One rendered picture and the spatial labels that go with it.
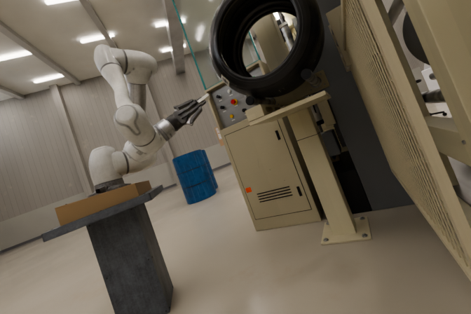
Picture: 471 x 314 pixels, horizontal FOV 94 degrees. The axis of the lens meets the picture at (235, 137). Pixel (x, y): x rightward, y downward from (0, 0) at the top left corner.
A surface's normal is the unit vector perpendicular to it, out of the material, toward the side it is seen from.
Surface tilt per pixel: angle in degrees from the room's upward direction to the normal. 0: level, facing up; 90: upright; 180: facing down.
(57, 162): 90
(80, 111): 90
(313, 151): 90
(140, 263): 90
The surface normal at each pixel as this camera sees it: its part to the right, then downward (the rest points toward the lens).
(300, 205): -0.45, 0.12
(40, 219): 0.20, -0.12
